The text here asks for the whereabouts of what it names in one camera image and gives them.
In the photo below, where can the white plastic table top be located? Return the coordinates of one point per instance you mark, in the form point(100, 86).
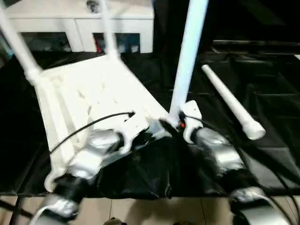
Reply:
point(93, 93)

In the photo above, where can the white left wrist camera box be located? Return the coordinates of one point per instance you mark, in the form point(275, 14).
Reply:
point(136, 124)

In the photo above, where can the white cabinet with glass doors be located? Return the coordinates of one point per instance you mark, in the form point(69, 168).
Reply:
point(58, 23)

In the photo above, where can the white plastic table leg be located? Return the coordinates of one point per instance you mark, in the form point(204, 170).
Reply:
point(187, 58)
point(229, 98)
point(21, 47)
point(110, 30)

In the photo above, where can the long black metal bar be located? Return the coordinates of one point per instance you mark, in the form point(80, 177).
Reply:
point(255, 44)

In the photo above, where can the white jar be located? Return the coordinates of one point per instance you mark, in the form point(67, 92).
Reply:
point(134, 48)

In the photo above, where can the dark robot body part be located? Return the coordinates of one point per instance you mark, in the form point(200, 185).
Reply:
point(116, 221)

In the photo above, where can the white flat sheet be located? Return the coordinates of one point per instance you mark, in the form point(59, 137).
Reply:
point(297, 57)

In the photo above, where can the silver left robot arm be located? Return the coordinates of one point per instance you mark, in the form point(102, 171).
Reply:
point(93, 150)

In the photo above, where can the red bottle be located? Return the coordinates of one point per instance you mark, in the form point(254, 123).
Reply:
point(98, 45)

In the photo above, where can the black folding table frame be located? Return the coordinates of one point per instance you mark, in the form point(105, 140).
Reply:
point(14, 207)

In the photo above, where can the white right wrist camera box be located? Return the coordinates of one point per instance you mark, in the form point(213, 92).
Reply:
point(192, 110)

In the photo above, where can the black work mat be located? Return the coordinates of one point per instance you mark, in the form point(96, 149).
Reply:
point(152, 168)

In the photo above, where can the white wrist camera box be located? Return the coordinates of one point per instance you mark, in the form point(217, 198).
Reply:
point(192, 110)
point(136, 124)

